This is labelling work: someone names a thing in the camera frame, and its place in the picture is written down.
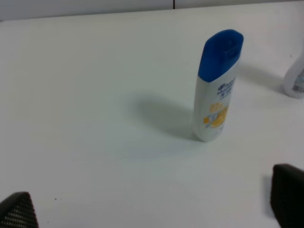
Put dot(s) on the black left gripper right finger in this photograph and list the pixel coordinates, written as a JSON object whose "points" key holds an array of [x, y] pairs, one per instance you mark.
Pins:
{"points": [[287, 195]]}

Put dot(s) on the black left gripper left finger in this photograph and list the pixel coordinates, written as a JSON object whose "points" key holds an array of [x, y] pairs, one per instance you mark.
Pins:
{"points": [[17, 211]]}

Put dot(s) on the white bottle clear cap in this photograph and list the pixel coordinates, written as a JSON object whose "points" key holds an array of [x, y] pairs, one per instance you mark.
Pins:
{"points": [[293, 83]]}

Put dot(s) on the white shampoo bottle blue cap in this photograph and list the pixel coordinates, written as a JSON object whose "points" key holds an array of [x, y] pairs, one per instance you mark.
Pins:
{"points": [[217, 73]]}

